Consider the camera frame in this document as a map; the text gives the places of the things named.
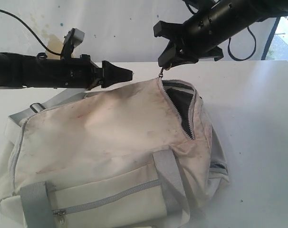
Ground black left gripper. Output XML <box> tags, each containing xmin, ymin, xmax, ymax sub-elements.
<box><xmin>36</xmin><ymin>53</ymin><xmax>133</xmax><ymax>90</ymax></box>

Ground white canvas backpack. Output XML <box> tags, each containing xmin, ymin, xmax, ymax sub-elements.
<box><xmin>0</xmin><ymin>78</ymin><xmax>229</xmax><ymax>228</ymax></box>

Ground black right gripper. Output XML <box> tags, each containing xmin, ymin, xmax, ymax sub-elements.
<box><xmin>154</xmin><ymin>9</ymin><xmax>230</xmax><ymax>67</ymax></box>

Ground gold zipper pull ring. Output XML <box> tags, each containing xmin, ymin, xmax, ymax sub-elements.
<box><xmin>157</xmin><ymin>62</ymin><xmax>172</xmax><ymax>79</ymax></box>

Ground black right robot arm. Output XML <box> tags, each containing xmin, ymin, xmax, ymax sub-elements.
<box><xmin>154</xmin><ymin>0</ymin><xmax>288</xmax><ymax>69</ymax></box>

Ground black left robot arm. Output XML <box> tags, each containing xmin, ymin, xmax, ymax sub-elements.
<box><xmin>0</xmin><ymin>45</ymin><xmax>133</xmax><ymax>90</ymax></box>

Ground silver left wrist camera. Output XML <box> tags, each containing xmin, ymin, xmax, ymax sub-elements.
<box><xmin>60</xmin><ymin>28</ymin><xmax>85</xmax><ymax>60</ymax></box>

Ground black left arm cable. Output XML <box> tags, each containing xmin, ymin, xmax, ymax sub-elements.
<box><xmin>0</xmin><ymin>8</ymin><xmax>64</xmax><ymax>57</ymax></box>

